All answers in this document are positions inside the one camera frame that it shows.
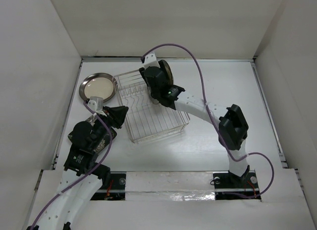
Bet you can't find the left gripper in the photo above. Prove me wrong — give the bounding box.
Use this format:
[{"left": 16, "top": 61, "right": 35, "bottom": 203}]
[{"left": 91, "top": 105, "right": 128, "bottom": 149}]

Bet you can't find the black square floral plate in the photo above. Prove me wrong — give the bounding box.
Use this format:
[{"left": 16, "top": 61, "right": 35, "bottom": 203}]
[{"left": 68, "top": 115, "right": 117, "bottom": 156}]

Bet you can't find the black gold rimmed plate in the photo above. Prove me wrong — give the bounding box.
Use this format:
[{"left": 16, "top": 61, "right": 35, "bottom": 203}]
[{"left": 159, "top": 59, "right": 174, "bottom": 85}]

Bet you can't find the silver rimmed cream plate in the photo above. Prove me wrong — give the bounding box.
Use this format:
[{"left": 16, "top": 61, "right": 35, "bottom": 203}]
[{"left": 79, "top": 73, "right": 115, "bottom": 102}]

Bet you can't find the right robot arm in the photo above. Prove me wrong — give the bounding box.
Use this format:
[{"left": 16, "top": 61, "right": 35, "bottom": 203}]
[{"left": 139, "top": 60, "right": 250, "bottom": 187}]

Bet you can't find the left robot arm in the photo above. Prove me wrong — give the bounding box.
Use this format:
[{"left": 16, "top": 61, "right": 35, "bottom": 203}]
[{"left": 28, "top": 103, "right": 129, "bottom": 230}]

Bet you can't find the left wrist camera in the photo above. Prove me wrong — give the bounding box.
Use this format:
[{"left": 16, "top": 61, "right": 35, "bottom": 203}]
[{"left": 87, "top": 96, "right": 104, "bottom": 112}]

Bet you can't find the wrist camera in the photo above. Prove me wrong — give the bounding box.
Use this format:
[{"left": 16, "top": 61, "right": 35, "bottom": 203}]
[
  {"left": 87, "top": 96, "right": 104, "bottom": 112},
  {"left": 143, "top": 51, "right": 159, "bottom": 69}
]

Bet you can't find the wire dish rack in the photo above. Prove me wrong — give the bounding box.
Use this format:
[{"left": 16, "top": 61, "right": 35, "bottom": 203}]
[{"left": 112, "top": 70, "right": 190, "bottom": 143}]

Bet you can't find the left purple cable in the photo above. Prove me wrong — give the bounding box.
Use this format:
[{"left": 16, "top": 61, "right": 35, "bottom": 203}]
[{"left": 31, "top": 101, "right": 113, "bottom": 227}]

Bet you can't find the purple cable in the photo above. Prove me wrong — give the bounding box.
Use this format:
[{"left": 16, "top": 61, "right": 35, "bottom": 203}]
[
  {"left": 141, "top": 43, "right": 275, "bottom": 199},
  {"left": 31, "top": 101, "right": 113, "bottom": 227}
]

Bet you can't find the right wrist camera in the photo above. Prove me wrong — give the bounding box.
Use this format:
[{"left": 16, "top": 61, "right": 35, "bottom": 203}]
[{"left": 143, "top": 51, "right": 159, "bottom": 69}]

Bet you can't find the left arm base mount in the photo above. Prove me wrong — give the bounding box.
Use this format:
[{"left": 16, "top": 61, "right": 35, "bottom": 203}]
[{"left": 91, "top": 172, "right": 126, "bottom": 201}]

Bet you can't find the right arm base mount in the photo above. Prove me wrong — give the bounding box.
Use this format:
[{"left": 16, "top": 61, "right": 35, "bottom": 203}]
[{"left": 210, "top": 171, "right": 261, "bottom": 200}]

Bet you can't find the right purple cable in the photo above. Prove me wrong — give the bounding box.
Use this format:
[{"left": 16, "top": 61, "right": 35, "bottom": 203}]
[{"left": 141, "top": 43, "right": 275, "bottom": 199}]

